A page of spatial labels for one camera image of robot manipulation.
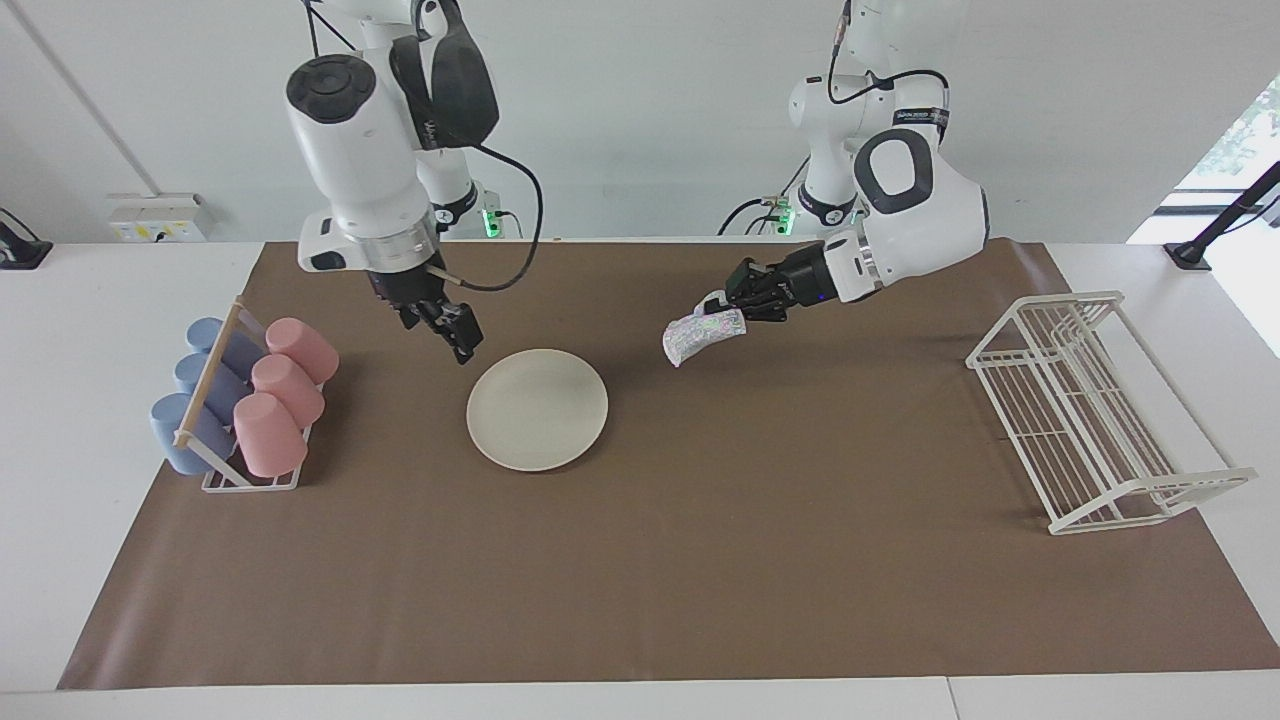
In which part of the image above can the white wire dish rack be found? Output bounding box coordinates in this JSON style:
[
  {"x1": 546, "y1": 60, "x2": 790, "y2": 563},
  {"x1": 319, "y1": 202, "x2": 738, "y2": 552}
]
[{"x1": 965, "y1": 290, "x2": 1259, "y2": 537}]

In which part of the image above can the brown table mat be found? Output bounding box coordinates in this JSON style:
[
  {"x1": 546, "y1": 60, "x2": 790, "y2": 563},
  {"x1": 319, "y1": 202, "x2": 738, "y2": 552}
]
[{"x1": 57, "y1": 240, "x2": 1280, "y2": 692}]

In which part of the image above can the cup rack with wooden rod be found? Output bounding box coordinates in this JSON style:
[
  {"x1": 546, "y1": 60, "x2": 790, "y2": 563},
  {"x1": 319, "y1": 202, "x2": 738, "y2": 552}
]
[{"x1": 174, "y1": 296, "x2": 314, "y2": 494}]

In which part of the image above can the blue plastic cup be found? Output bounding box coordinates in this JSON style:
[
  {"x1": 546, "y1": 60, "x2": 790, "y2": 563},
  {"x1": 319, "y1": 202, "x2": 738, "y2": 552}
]
[
  {"x1": 149, "y1": 392, "x2": 237, "y2": 476},
  {"x1": 185, "y1": 317, "x2": 267, "y2": 380},
  {"x1": 173, "y1": 351, "x2": 252, "y2": 422}
]

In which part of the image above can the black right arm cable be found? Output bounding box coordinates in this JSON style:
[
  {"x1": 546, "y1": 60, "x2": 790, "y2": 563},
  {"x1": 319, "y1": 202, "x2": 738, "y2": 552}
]
[{"x1": 300, "y1": 0, "x2": 545, "y2": 294}]

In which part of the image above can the round cream plate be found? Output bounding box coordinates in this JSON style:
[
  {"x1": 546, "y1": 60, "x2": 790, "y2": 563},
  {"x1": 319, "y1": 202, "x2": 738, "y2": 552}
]
[{"x1": 465, "y1": 348, "x2": 610, "y2": 474}]

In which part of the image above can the black left base cable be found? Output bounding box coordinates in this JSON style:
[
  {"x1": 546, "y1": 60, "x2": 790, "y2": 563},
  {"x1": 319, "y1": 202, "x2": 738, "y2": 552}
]
[{"x1": 716, "y1": 150, "x2": 812, "y2": 239}]

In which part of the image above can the white wall socket box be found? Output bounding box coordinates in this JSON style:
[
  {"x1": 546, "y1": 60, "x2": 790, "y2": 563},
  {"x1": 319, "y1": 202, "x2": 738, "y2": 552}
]
[{"x1": 106, "y1": 192, "x2": 209, "y2": 244}]

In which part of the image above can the black table clamp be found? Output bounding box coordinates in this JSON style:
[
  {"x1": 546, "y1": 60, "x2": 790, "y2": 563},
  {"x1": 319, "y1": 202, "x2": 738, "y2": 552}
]
[{"x1": 0, "y1": 207, "x2": 54, "y2": 270}]

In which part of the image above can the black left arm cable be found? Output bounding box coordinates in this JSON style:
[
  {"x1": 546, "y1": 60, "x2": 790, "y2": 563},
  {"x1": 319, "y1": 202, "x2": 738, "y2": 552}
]
[{"x1": 824, "y1": 0, "x2": 952, "y2": 132}]

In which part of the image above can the pink plastic cup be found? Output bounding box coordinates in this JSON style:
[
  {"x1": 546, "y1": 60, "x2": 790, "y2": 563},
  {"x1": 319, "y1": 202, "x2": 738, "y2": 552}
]
[
  {"x1": 264, "y1": 317, "x2": 340, "y2": 387},
  {"x1": 250, "y1": 354, "x2": 327, "y2": 430},
  {"x1": 232, "y1": 391, "x2": 310, "y2": 479}
]

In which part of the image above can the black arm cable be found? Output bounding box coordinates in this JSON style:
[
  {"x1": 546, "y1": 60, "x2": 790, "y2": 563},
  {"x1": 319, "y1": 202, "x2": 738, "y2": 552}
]
[
  {"x1": 300, "y1": 0, "x2": 545, "y2": 294},
  {"x1": 824, "y1": 0, "x2": 952, "y2": 132}
]

